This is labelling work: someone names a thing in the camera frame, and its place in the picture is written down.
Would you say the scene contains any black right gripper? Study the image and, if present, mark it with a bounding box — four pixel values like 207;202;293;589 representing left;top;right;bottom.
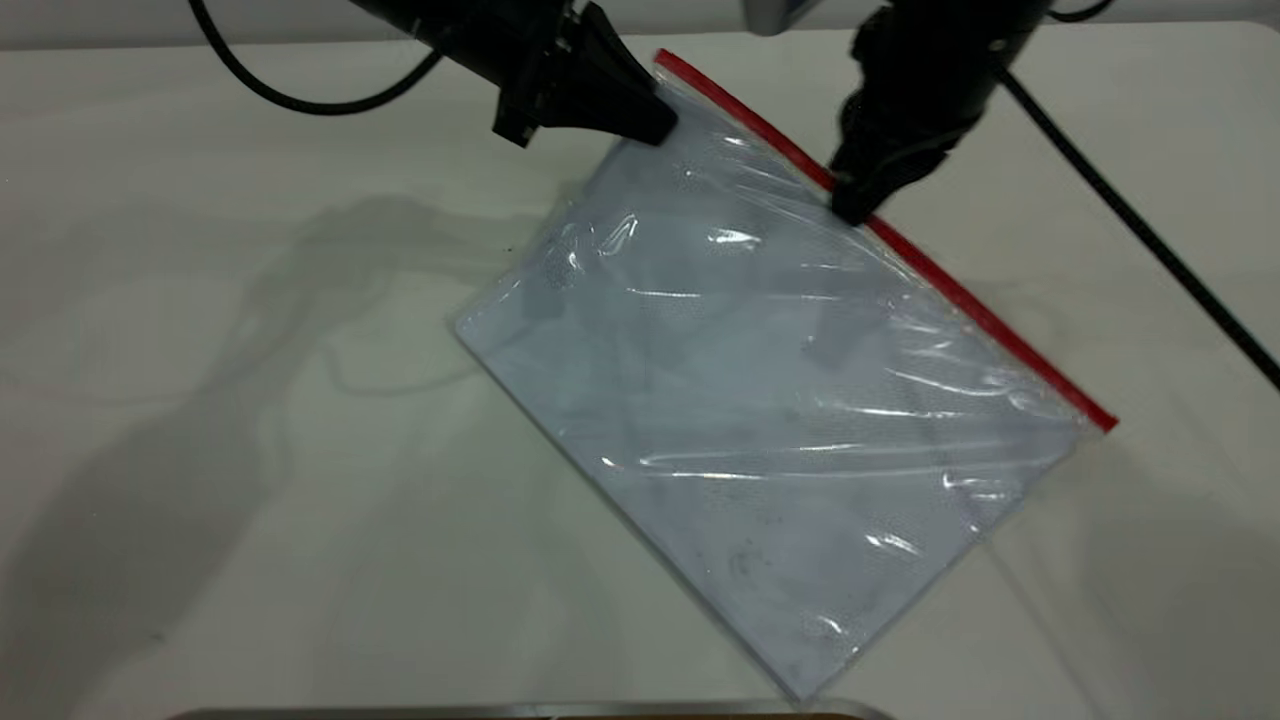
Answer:
828;0;1006;227

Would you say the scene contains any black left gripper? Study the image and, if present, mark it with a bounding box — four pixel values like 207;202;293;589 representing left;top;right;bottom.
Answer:
440;0;680;148

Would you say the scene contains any clear plastic zipper bag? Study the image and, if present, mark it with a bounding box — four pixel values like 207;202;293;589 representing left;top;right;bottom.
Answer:
453;48;1119;703

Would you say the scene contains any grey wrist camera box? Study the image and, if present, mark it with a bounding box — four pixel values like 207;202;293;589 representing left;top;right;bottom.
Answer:
745;0;823;37

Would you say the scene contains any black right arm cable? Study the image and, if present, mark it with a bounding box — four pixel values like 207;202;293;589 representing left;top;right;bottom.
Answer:
988;60;1280;393

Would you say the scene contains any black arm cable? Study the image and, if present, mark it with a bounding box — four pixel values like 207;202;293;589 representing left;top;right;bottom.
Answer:
188;0;443;117
988;60;1280;393

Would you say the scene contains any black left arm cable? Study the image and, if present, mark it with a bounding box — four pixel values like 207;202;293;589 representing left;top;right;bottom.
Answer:
188;0;443;117

